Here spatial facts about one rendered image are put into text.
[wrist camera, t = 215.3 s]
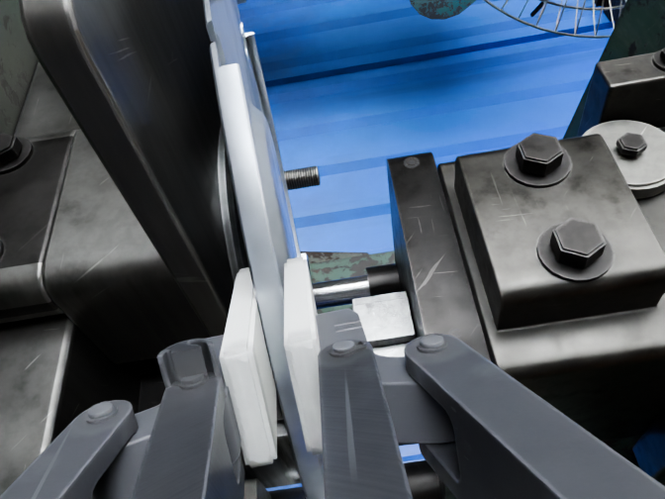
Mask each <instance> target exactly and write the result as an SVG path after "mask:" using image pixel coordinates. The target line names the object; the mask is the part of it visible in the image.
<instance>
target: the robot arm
mask: <svg viewBox="0 0 665 499"><path fill-rule="evenodd" d="M284 348H285V352H286V356H287V361H288V366H289V370H290V375H291V380H292V384H293V389H294V393H295V398H296V403H297V407H298V412H299V417H300V421H301V426H302V430H303V435H304V440H305V444H306V449H307V452H308V451H311V452H312V454H313V455H315V454H320V453H322V454H323V466H324V485H325V499H413V496H412V492H411V488H410V484H409V481H408V477H407V473H406V469H405V467H404V463H403V459H402V456H401V452H400V448H399V444H419V447H420V451H421V454H422V456H423V457H424V459H425V460H426V461H427V463H428V464H429V465H430V466H431V468H432V469H433V470H434V471H435V473H436V474H437V475H438V476H439V478H440V479H441V480H442V481H443V483H444V484H445V485H446V486H447V488H448V489H449V490H450V491H451V493H452V494H453V495H454V496H455V498H456V499H665V486H664V485H662V484H661V483H660V482H658V481H657V480H655V479H654V478H653V477H651V476H650V475H648V474H647V473H646V472H644V471H643V470H641V469H640V468H639V467H637V466H636V465H634V464H633V463H632V462H630V461H629V460H627V459H626V458H625V457H623V456H622V455H620V454H619V453H618V452H616V451H615V450H613V449H612V448H610V447H609V446H607V445H606V444H605V443H603V442H602V441H601V440H599V439H598V438H596V437H595V436H594V435H592V434H591V433H589V432H588V431H587V430H585V429H584V428H582V427H581V426H580V425H578V424H577V423H575V422H574V421H573V420H571V419H570V418H568V417H567V416H566V415H564V414H563V413H561V412H560V411H559V410H557V409H556V408H554V407H553V406H552V405H550V404H549V403H548V402H546V401H545V400H543V399H542V398H541V397H539V396H538V395H536V394H535V393H534V392H532V391H531V390H529V389H528V388H527V387H525V386H524V385H522V384H521V383H520V382H518V381H517V380H515V379H514V378H513V377H511V376H510V375H508V374H507V373H506V372H504V371H503V370H502V369H501V368H500V367H498V366H497V365H495V364H494V363H493V362H491V361H490V360H489V359H487V358H486V357H484V356H483V355H482V354H480V353H479V352H477V351H476V350H475V349H473V348H471V347H470V346H469V345H467V344H466V343H464V342H463V341H461V340H460V339H458V338H456V337H454V336H451V335H444V334H438V333H435V334H427V335H426V336H422V337H418V338H416V339H414V340H411V341H410V342H408V343H407V344H406V345H405V348H404V354H405V356H385V355H380V354H377V353H375V352H374V351H373V347H372V345H371V344H370V343H369V342H368V341H367V339H366V336H365V333H364V331H363V328H362V325H361V322H360V319H359V316H358V313H356V312H354V311H353V310H351V309H349V308H348V309H343V310H338V311H332V312H327V313H323V314H318V313H317V308H316V303H315V298H314V293H313V288H312V283H311V278H310V273H309V267H308V263H307V260H306V259H303V257H297V258H291V259H287V263H284ZM157 360H158V364H159V368H160V371H161V375H162V379H163V382H164V386H165V390H164V393H163V396H162V400H161V403H160V404H159V405H157V406H155V407H152V408H150V409H147V410H144V411H142V412H139V413H136V414H135V413H134V410H133V406H132V404H131V402H129V401H126V400H113V401H104V402H100V404H99V403H98V404H95V405H93V406H91V408H89V409H87V410H85V411H84V412H82V413H81V414H80V415H78V416H77V417H76V418H75V419H74V420H73V421H72V422H71V423H70V424H69V425H68V426H67V427H66V428H65V429H64V430H63V431H62V432H61V433H60V434H59V435H58V436H57V437H56V438H55V439H54V441H53V442H52V443H51V444H50V445H49V446H48V447H47V448H46V449H45V450H44V451H43V452H42V453H41V454H40V455H39V456H38V457H37V458H36V459H35V460H34V461H33V462H32V463H31V465H30V466H29V467H28V468H27V469H26V470H25V471H24V472H23V473H22V474H21V475H20V476H19V477H18V478H17V479H16V480H15V481H14V482H13V483H12V484H11V485H10V486H9V487H8V488H7V489H6V491H5V492H4V493H3V494H2V495H1V496H0V499H92V496H94V499H243V496H244V468H243V464H242V460H241V456H240V447H241V450H242V454H243V458H244V462H245V465H248V464H249V465H250V467H251V468H254V467H259V466H262V465H267V464H272V463H273V459H275V458H277V411H276V387H275V382H274V378H273V374H272V369H271V365H270V361H269V356H268V352H267V348H266V343H265V339H264V334H263V331H262V326H261V322H260V317H259V313H258V308H257V303H256V300H255V296H254V291H253V286H252V281H251V277H250V272H249V267H247V268H242V269H240V270H239V273H237V277H236V282H235V287H234V292H233V297H232V301H231V306H230V311H229V315H228V319H227V324H226V329H225V334H224V335H221V336H216V337H211V338H206V339H191V340H186V341H183V342H179V343H176V344H174V345H172V346H169V347H167V348H166V349H164V350H162V351H161V352H160V353H159V354H158V355H157Z"/></svg>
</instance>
